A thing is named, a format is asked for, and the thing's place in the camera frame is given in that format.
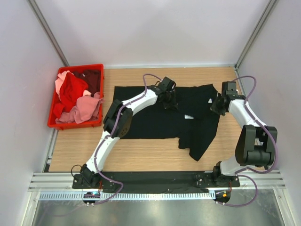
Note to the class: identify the left aluminium corner post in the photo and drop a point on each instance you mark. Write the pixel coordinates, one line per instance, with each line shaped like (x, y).
(46, 28)

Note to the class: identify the red t shirt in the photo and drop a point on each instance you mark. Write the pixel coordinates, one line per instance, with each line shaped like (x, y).
(68, 88)

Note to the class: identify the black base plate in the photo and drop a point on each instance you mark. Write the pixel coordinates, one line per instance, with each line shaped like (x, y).
(165, 182)

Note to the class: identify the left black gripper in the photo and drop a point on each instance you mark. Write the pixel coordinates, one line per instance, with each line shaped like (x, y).
(173, 103)

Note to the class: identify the slotted cable duct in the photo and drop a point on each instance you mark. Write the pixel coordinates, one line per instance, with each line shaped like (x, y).
(93, 196)

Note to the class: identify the right aluminium corner post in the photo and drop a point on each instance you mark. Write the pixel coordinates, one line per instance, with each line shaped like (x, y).
(256, 31)

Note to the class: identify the aluminium frame rail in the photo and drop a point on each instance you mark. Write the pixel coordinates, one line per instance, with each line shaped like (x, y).
(64, 181)

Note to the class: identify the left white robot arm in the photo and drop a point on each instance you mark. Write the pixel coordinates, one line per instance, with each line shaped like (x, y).
(117, 123)

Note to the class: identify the dark maroon t shirt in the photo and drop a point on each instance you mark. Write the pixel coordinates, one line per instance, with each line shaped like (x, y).
(92, 78)

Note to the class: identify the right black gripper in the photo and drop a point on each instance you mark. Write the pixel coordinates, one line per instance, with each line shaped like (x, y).
(214, 107)

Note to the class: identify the aluminium corner post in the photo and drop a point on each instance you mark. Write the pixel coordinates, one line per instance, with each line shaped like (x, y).
(256, 31)
(46, 28)

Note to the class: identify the black t shirt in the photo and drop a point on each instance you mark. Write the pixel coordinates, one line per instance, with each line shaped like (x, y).
(193, 122)

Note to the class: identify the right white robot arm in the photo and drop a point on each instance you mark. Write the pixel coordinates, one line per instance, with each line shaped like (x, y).
(257, 143)

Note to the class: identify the pink t shirt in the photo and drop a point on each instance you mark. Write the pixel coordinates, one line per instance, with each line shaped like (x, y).
(86, 109)

